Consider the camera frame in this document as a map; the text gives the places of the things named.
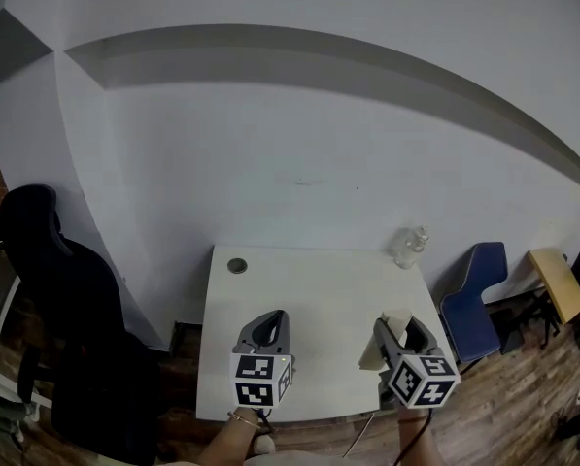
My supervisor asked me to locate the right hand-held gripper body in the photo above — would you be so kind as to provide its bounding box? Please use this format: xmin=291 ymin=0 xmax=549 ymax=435
xmin=376 ymin=353 xmax=462 ymax=411

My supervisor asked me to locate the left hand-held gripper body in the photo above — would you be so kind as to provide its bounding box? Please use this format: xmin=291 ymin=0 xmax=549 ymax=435
xmin=229 ymin=349 xmax=297 ymax=410

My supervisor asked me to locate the person's left forearm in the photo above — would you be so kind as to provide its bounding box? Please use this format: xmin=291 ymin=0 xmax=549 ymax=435
xmin=190 ymin=407 xmax=262 ymax=466

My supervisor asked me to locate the person's right forearm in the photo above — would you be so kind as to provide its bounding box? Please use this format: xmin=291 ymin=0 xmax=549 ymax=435
xmin=395 ymin=405 xmax=447 ymax=466

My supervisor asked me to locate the blue padded chair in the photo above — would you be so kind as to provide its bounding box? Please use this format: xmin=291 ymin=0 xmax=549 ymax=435
xmin=438 ymin=241 xmax=510 ymax=365

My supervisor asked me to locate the person's white shoe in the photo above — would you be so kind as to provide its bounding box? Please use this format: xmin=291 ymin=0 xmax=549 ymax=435
xmin=249 ymin=431 xmax=277 ymax=456

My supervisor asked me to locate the clear plastic bottle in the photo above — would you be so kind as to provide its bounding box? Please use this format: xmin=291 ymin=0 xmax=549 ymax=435
xmin=392 ymin=224 xmax=431 ymax=271

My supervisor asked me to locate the yellow wooden chair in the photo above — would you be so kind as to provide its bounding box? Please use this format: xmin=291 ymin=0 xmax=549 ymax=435
xmin=500 ymin=248 xmax=580 ymax=354

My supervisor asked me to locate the black mesh office chair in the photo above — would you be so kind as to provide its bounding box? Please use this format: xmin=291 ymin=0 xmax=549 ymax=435
xmin=0 ymin=183 xmax=163 ymax=466

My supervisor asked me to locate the thin gold bracelet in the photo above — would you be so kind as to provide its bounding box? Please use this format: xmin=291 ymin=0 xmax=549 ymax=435
xmin=226 ymin=409 xmax=261 ymax=429

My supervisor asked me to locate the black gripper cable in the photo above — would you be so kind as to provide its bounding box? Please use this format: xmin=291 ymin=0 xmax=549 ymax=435
xmin=399 ymin=406 xmax=435 ymax=466

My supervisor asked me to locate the thin white cable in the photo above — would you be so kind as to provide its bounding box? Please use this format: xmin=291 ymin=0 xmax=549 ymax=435
xmin=341 ymin=412 xmax=377 ymax=459

